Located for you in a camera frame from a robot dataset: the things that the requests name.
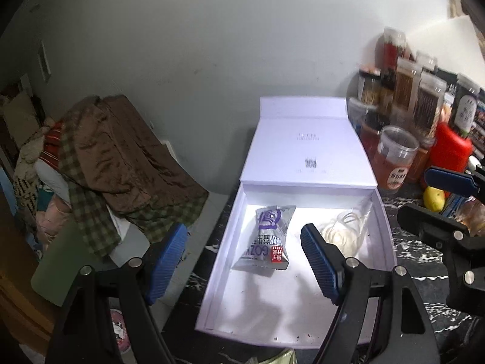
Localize tall clear jar brown contents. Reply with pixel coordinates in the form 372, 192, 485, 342
393, 57, 423, 113

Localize white flower in clear bag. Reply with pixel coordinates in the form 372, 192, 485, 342
319, 199, 372, 257

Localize yellow lemon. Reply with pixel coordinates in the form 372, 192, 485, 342
423, 187, 446, 213

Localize brown quilted blanket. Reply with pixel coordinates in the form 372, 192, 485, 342
62, 95, 208, 214

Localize red plastic bottle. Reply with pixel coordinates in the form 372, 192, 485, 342
426, 123, 473, 173

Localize tall jar red contents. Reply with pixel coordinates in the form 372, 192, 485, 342
375, 27, 407, 81

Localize pink trash bin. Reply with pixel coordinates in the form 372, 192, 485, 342
110, 308, 131, 354

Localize white open gift box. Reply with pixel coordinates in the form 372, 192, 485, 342
196, 97, 396, 349

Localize silver purple snack packet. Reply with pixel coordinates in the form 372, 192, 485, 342
233, 205, 297, 271

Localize dark jar white label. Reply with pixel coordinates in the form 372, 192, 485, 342
448, 73, 480, 139

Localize small jar with nuts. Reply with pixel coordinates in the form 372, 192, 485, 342
358, 67, 381, 106

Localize green storage box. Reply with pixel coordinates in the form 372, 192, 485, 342
30, 218, 123, 307

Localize clear jar orange label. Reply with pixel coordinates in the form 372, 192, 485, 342
372, 125, 419, 193

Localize green plaid cloth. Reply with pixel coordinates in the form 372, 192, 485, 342
59, 121, 208, 257

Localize tall clear jar dark snacks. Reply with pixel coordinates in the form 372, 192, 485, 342
411, 72, 447, 147

